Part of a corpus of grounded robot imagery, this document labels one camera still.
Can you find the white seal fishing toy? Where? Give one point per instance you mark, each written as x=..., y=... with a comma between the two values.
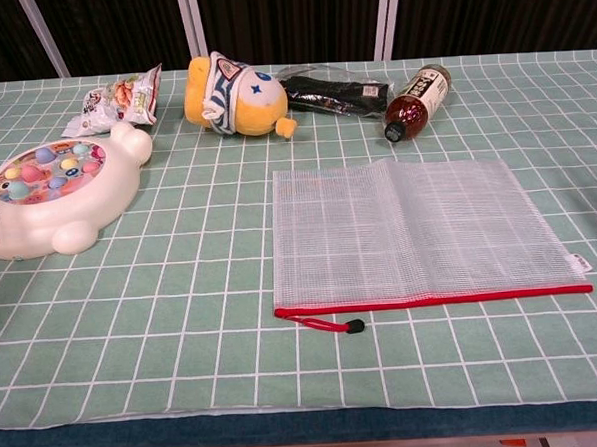
x=101, y=194

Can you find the white partition post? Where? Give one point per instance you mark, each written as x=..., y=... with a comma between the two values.
x=193, y=29
x=387, y=18
x=43, y=36

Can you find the yellow plush toy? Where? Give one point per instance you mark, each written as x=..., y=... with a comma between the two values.
x=252, y=106

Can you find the brown tea drink bottle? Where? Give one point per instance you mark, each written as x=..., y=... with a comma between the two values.
x=413, y=110

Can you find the black item in clear wrap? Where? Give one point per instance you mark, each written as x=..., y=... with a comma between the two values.
x=332, y=96

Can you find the green checked tablecloth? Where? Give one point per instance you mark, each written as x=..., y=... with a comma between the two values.
x=208, y=313

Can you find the white mesh zipper pouch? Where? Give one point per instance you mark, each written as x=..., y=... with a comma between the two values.
x=404, y=228

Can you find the white snack packet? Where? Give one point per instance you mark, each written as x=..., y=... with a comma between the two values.
x=122, y=100

